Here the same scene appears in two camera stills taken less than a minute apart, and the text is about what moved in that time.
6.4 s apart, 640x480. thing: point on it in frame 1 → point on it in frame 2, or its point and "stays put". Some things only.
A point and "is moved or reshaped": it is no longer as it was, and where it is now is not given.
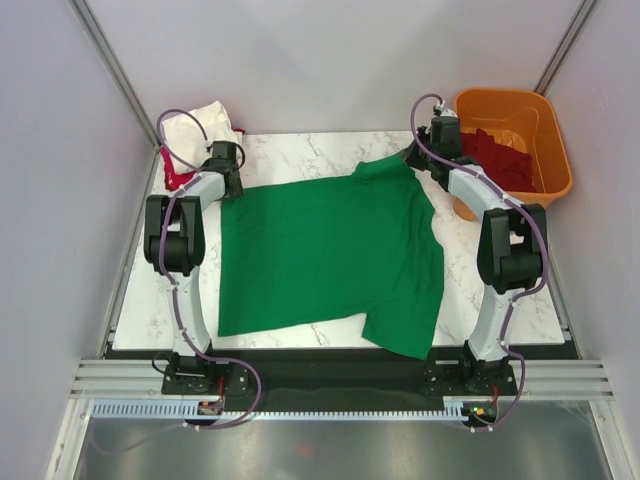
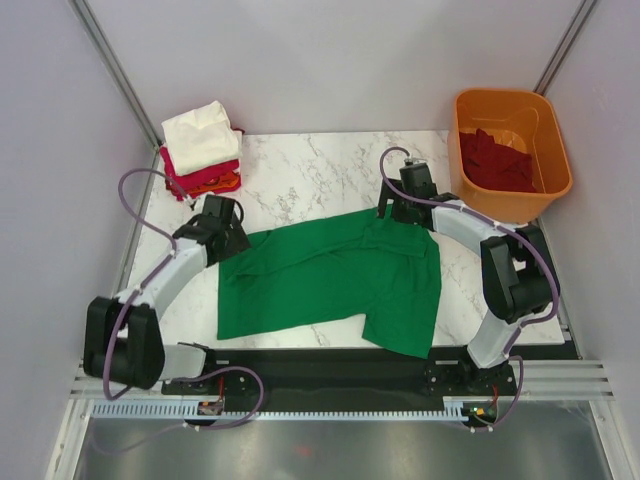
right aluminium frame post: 557,61 stays put
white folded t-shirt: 184,138 stays put
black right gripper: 411,158 → 389,193
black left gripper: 238,190 → 238,241
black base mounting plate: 275,379 stays put
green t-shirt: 362,244 is moved or reshaped
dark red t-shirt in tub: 511,167 stays put
